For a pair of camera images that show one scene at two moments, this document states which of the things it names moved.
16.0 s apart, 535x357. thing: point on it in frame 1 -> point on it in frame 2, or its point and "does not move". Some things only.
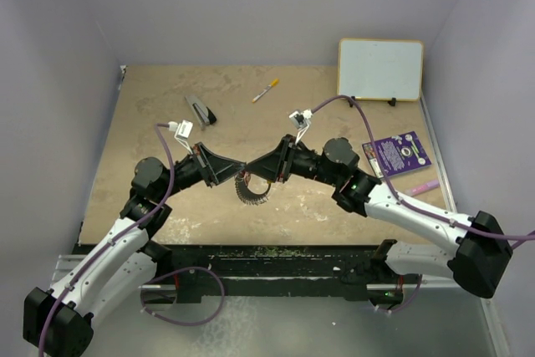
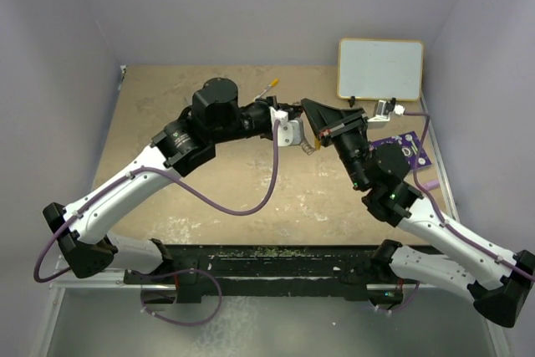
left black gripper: x=217 y=168 -> x=292 y=111
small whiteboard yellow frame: x=387 y=69 does not move
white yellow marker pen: x=272 y=84 does not move
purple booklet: x=399 y=154 does not move
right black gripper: x=277 y=163 -> x=323 y=117
